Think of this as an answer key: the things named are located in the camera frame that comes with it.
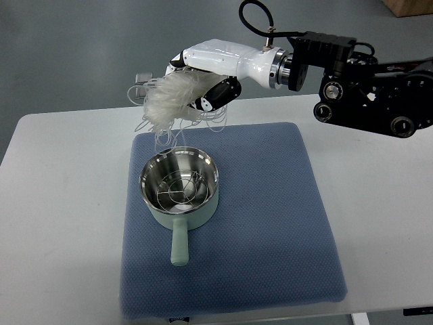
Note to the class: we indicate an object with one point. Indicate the mint green steel pot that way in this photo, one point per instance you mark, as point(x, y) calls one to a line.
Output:
point(168, 161)

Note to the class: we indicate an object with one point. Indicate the blue textured mat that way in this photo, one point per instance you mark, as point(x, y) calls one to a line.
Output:
point(269, 243)

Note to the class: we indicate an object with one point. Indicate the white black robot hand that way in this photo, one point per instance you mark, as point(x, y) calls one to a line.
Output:
point(235, 62)

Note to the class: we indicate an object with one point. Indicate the wire steaming rack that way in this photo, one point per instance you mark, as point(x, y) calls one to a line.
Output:
point(182, 190)

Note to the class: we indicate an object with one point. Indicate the black table control panel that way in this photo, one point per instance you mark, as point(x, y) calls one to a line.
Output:
point(418, 311)

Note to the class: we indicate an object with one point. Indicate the white table leg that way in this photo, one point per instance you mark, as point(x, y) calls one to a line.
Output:
point(360, 319)

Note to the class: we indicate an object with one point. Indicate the white vermicelli nest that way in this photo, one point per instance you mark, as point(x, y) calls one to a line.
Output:
point(166, 110)

